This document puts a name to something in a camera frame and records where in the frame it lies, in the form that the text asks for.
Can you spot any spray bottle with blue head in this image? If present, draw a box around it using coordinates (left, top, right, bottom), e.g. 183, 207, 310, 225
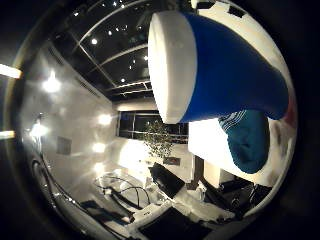
147, 9, 290, 125

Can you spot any teal striped cloth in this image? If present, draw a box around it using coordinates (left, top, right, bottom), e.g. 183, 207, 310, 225
218, 109, 272, 175

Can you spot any green potted plant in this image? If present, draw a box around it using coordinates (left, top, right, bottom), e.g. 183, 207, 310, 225
141, 119, 178, 161

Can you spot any wide dark window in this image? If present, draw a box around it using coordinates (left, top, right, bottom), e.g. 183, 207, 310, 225
116, 110, 190, 145

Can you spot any black monitor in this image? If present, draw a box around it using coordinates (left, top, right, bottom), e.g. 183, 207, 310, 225
148, 162, 186, 200

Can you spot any black mat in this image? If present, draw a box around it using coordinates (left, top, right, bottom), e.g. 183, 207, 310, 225
138, 206, 214, 240

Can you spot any black cable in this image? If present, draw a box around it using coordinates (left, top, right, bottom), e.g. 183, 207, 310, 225
94, 176, 153, 211

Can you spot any grey wall panel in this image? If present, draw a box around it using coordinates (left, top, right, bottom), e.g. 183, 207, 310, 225
56, 135, 73, 156

